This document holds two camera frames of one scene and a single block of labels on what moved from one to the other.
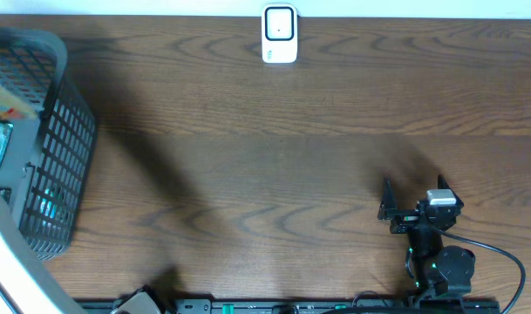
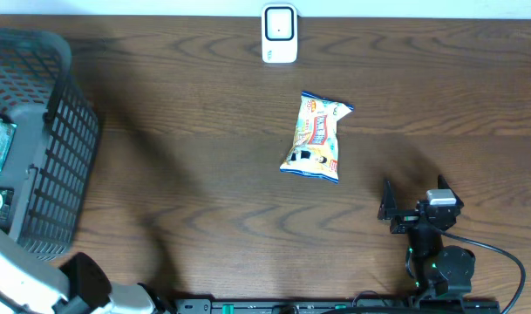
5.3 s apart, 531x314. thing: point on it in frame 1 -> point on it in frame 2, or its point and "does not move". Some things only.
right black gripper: [405, 218] does not move
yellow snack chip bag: [2, 103] -> [315, 147]
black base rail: [293, 306] does not move
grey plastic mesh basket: [51, 153] does not move
